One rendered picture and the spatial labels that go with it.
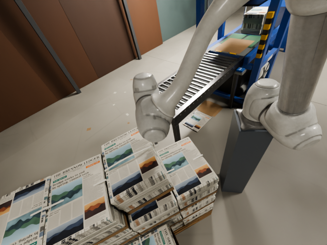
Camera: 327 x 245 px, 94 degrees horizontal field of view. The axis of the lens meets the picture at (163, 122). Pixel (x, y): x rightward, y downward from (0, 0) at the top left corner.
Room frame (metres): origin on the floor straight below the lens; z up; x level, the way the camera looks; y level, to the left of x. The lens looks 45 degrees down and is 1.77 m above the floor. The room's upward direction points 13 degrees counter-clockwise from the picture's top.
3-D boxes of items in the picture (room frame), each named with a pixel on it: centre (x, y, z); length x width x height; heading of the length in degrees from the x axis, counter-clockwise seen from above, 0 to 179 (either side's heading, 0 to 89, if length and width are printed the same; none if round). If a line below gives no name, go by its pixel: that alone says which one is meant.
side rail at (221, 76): (1.39, -0.63, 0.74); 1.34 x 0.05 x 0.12; 126
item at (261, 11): (2.52, -1.77, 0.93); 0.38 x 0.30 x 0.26; 126
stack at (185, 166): (0.40, 0.35, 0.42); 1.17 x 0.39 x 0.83; 104
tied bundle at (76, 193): (0.36, 0.49, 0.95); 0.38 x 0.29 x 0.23; 15
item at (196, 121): (1.61, -0.51, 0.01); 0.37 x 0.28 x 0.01; 126
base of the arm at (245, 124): (0.62, -0.56, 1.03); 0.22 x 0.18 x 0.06; 163
